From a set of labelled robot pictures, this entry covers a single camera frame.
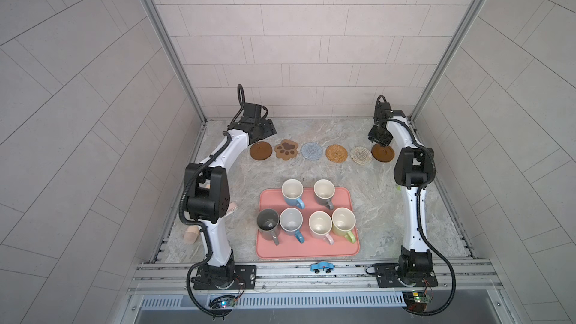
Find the brown wooden round coaster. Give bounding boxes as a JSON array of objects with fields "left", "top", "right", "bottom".
[
  {"left": 371, "top": 143, "right": 395, "bottom": 163},
  {"left": 250, "top": 141, "right": 273, "bottom": 161}
]

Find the multicolour knitted round coaster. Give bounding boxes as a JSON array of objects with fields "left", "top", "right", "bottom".
[{"left": 349, "top": 146, "right": 373, "bottom": 166}]

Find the woven rattan round coaster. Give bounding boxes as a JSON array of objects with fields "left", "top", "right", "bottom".
[{"left": 325, "top": 144, "right": 348, "bottom": 163}]

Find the blue knitted round coaster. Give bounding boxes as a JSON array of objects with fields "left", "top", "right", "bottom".
[{"left": 301, "top": 142, "right": 324, "bottom": 161}]

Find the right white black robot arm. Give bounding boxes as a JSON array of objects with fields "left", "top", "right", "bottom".
[{"left": 368, "top": 94, "right": 456, "bottom": 317}]

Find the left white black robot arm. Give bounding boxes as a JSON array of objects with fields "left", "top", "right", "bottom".
[{"left": 178, "top": 103, "right": 276, "bottom": 289}]

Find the cork paw print coaster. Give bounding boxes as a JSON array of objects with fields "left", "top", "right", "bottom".
[{"left": 274, "top": 139, "right": 299, "bottom": 161}]

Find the pink rectangular tray mat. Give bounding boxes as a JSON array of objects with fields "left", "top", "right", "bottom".
[{"left": 255, "top": 187, "right": 360, "bottom": 260}]

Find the pink small object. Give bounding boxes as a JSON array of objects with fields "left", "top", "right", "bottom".
[{"left": 226, "top": 202, "right": 238, "bottom": 215}]

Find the dark grey mug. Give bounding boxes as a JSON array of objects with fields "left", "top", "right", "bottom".
[{"left": 256, "top": 208, "right": 281, "bottom": 246}]

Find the beige wooden cylinder object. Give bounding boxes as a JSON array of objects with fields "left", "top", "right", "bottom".
[{"left": 183, "top": 226, "right": 200, "bottom": 245}]

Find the small blue toy car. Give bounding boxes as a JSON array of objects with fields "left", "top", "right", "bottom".
[{"left": 310, "top": 261, "right": 335, "bottom": 274}]

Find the right circuit board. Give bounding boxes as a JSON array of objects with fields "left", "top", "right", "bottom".
[{"left": 403, "top": 292, "right": 434, "bottom": 313}]

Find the circuit board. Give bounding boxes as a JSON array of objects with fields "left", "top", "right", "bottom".
[
  {"left": 403, "top": 292, "right": 434, "bottom": 313},
  {"left": 209, "top": 295, "right": 237, "bottom": 310}
]

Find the left circuit board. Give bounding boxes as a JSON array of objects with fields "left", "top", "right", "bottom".
[{"left": 209, "top": 295, "right": 237, "bottom": 310}]

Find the white mug blue handle rear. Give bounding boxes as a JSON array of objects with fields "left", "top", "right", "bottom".
[{"left": 281, "top": 178, "right": 305, "bottom": 210}]

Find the white mug green handle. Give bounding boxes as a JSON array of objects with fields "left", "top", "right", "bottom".
[{"left": 331, "top": 208, "right": 356, "bottom": 244}]

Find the grey mug blue handle front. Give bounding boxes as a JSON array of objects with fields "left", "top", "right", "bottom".
[{"left": 280, "top": 208, "right": 305, "bottom": 244}]

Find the white mug pink handle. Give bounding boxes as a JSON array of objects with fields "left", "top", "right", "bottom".
[{"left": 308, "top": 211, "right": 335, "bottom": 245}]

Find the aluminium mounting rail frame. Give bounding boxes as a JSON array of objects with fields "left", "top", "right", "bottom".
[{"left": 125, "top": 258, "right": 503, "bottom": 298}]

